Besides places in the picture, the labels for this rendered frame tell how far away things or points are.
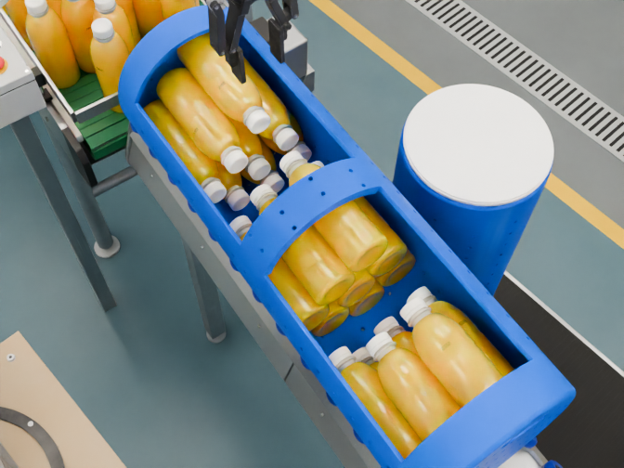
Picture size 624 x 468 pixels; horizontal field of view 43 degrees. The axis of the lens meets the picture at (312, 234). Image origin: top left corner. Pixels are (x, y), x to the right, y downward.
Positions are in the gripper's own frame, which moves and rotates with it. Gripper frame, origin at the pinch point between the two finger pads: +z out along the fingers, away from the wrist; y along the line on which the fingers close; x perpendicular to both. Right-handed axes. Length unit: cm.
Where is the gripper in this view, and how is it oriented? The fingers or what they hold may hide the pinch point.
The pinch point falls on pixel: (257, 53)
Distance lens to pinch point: 122.0
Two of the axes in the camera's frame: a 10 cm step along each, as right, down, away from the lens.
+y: 8.2, -4.9, 2.8
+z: 0.0, 4.9, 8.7
